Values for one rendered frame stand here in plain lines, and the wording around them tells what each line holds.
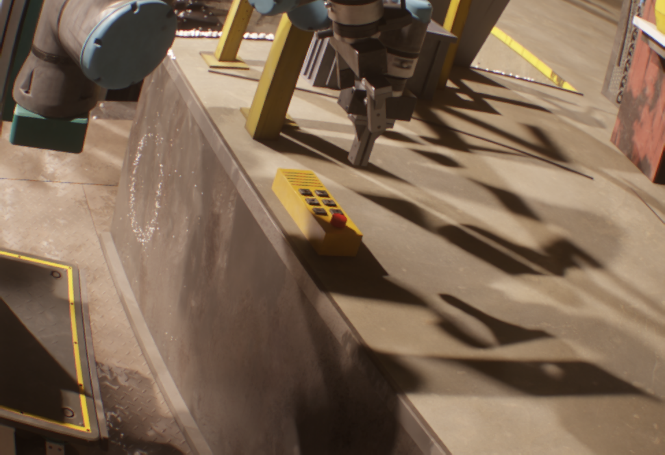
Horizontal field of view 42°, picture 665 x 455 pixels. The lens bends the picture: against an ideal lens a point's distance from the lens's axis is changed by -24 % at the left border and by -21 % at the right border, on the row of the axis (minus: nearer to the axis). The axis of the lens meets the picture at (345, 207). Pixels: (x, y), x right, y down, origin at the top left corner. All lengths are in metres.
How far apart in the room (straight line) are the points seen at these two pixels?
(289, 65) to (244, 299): 0.51
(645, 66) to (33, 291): 2.17
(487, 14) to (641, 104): 0.64
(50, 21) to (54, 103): 0.14
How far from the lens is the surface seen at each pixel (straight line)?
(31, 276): 2.35
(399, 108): 1.95
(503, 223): 2.37
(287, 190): 2.09
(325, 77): 2.78
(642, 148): 3.31
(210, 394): 2.38
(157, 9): 1.32
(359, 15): 1.62
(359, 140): 1.97
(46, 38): 1.51
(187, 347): 2.50
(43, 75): 1.52
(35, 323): 2.18
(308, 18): 1.76
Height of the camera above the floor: 1.60
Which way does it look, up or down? 24 degrees down
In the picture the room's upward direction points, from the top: 18 degrees clockwise
